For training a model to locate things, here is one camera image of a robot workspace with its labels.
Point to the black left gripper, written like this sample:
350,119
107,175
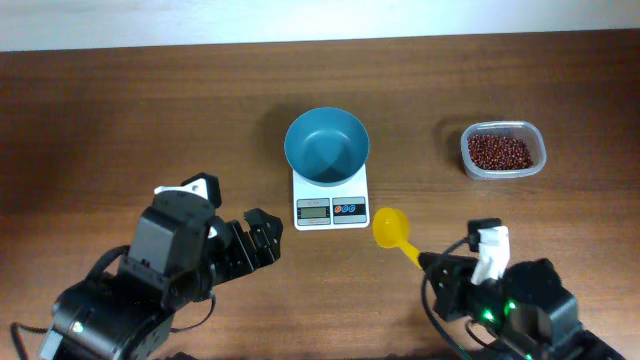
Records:
240,245

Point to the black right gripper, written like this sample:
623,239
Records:
448,282

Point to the yellow plastic measuring scoop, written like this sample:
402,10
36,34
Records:
391,230

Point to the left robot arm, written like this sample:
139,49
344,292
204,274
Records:
125,306

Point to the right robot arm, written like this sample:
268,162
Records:
528,310

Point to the white digital kitchen scale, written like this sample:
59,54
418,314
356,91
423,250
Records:
343,205

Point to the teal blue bowl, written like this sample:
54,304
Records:
327,146

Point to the red beans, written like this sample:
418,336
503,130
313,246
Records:
499,153

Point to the clear plastic container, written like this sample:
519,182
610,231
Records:
522,130

